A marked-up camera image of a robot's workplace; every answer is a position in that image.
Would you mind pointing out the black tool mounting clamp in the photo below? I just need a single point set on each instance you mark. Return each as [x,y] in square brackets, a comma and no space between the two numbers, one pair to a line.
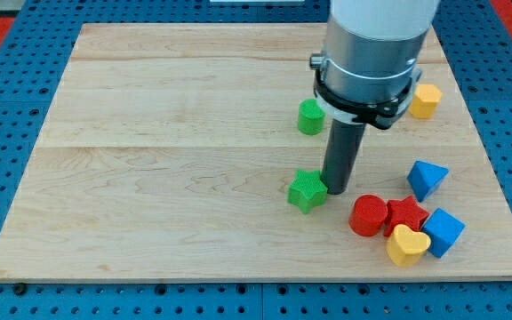
[380,115]

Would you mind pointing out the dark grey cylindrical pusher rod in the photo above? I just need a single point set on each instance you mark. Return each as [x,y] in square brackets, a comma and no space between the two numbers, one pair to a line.
[340,155]

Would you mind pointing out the green star block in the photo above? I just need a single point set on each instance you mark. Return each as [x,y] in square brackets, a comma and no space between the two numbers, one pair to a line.
[307,190]

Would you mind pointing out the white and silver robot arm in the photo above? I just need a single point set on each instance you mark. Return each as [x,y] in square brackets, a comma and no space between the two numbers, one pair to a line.
[366,74]

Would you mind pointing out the red star block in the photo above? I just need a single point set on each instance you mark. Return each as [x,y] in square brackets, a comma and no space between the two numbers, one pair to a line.
[406,212]

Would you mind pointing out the yellow hexagon block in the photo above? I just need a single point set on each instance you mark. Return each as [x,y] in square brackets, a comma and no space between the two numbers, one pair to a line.
[425,101]

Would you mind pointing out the green cylinder block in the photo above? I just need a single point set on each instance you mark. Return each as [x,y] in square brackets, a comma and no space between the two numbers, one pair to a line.
[310,117]

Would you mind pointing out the blue triangle block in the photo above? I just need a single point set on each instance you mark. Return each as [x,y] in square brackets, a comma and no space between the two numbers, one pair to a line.
[425,178]

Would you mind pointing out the red cylinder block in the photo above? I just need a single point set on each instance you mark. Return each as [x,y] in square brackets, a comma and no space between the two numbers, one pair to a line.
[368,215]

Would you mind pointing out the yellow heart block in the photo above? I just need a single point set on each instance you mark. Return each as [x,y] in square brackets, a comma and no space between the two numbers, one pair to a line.
[405,247]

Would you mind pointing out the blue cube block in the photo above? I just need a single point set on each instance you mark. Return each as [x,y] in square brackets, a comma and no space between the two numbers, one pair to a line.
[443,230]

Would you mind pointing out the wooden board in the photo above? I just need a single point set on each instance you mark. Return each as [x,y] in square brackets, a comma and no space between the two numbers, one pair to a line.
[167,153]

